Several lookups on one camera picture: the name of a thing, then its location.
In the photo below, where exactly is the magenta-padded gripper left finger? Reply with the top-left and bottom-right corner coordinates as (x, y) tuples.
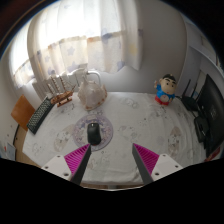
(40, 143), (92, 186)

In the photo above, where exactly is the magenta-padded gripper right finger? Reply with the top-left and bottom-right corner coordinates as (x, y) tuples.
(131, 143), (184, 186)

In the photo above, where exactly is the black computer mouse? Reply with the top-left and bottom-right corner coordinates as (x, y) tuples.
(86, 122), (102, 146)

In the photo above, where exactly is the white printed tablecloth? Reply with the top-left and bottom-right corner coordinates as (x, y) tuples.
(22, 91), (208, 186)

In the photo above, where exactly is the black keyboard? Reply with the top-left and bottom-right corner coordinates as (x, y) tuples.
(26, 96), (54, 135)

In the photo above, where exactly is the black box device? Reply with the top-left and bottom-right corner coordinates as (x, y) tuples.
(193, 115), (211, 144)

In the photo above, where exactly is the wooden model sailing ship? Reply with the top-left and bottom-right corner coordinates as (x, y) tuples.
(46, 73), (77, 108)

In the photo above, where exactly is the black router with antennas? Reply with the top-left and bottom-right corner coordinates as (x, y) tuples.
(180, 78), (201, 113)

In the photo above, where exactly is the wooden chair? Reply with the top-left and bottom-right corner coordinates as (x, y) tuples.
(10, 94), (36, 132)

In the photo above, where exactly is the cartoon boy clock figurine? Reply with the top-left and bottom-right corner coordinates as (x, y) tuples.
(153, 73), (178, 107)

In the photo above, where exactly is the white radiator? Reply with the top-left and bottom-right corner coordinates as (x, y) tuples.
(31, 68), (88, 101)

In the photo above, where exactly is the black monitor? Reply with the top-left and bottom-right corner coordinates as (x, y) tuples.
(196, 73), (224, 158)

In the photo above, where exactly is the white shelf unit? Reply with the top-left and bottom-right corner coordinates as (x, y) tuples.
(181, 13), (224, 101)

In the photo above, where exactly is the white star-print curtain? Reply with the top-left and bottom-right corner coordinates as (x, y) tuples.
(11, 0), (143, 89)

